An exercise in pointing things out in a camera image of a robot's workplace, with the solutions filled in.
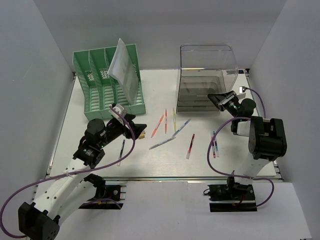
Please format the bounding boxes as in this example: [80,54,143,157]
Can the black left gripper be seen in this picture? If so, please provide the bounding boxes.
[99,113,147,148]

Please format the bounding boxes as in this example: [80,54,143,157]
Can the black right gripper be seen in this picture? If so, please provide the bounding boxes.
[208,90,241,119]

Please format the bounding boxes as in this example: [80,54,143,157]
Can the clear acrylic drawer cabinet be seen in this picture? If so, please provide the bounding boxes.
[176,43,239,113]

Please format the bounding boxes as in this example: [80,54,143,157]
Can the clear plastic document folder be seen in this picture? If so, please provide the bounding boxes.
[108,38,139,105]

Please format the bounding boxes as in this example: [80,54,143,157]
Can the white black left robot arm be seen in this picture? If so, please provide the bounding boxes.
[18,113,147,240]

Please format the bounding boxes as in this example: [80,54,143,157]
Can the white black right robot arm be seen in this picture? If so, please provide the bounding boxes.
[207,91,287,200]

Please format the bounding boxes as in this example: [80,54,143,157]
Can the orange pen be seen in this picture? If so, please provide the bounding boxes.
[150,114,164,138]

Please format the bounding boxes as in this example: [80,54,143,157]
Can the red pink pen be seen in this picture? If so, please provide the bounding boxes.
[164,109,168,134]

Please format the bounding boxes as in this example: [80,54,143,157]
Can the grey clear pen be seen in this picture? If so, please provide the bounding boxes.
[149,136,176,150]

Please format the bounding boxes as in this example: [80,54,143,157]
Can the yellow pen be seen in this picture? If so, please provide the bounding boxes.
[172,107,177,132]

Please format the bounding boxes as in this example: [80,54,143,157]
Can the dark blue pen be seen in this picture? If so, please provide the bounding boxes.
[117,139,126,167]

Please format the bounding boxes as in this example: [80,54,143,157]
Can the light blue pen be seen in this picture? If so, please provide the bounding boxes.
[171,119,191,138]

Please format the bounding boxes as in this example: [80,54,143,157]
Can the green file organizer rack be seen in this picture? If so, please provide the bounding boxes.
[72,46,146,121]

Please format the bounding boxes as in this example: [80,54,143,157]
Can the dark red pen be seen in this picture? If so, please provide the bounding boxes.
[185,133,195,159]

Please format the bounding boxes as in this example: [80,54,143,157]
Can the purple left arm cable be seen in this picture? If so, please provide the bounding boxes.
[0,107,137,238]

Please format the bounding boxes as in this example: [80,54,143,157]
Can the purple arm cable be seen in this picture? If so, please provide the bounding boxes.
[206,86,275,208]
[0,107,137,238]

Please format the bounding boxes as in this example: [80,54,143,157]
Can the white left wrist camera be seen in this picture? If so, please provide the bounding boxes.
[109,103,127,121]

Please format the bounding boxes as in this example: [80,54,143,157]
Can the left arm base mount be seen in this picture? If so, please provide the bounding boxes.
[79,173,127,210]

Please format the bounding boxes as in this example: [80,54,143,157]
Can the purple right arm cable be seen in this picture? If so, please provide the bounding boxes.
[206,86,275,208]

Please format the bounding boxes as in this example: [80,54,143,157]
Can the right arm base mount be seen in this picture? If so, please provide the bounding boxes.
[203,176,257,213]

